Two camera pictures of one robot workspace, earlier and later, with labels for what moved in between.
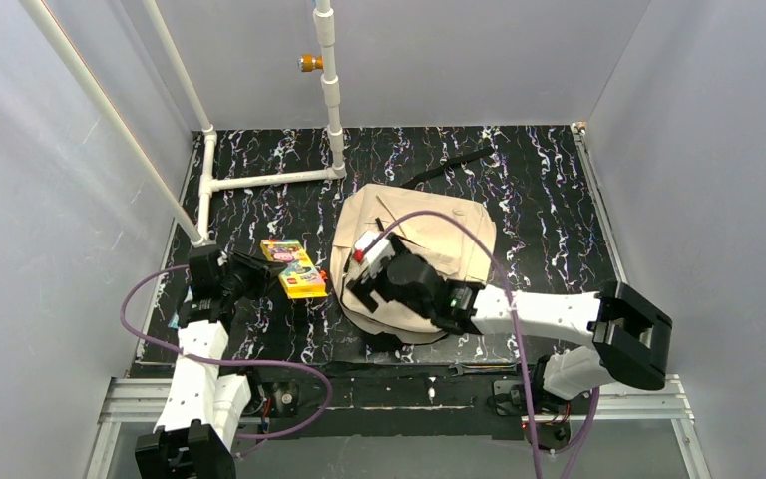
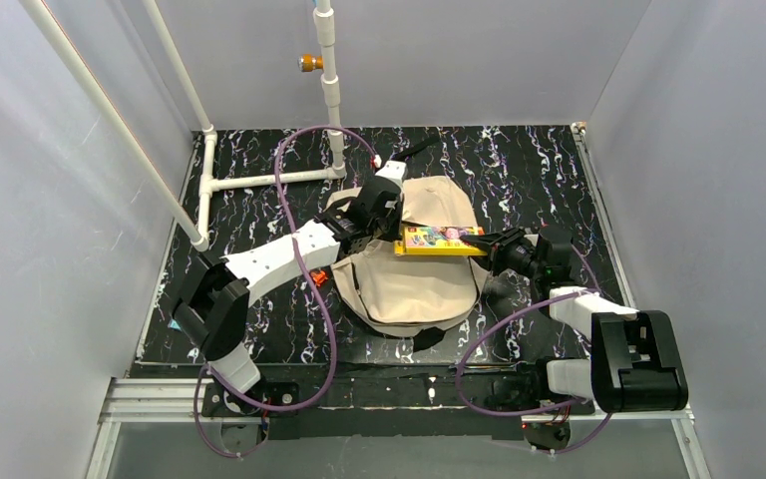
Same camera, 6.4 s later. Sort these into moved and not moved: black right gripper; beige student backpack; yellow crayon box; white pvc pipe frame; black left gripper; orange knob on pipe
Moved: yellow crayon box; black left gripper; black right gripper
Not moved: orange knob on pipe; beige student backpack; white pvc pipe frame
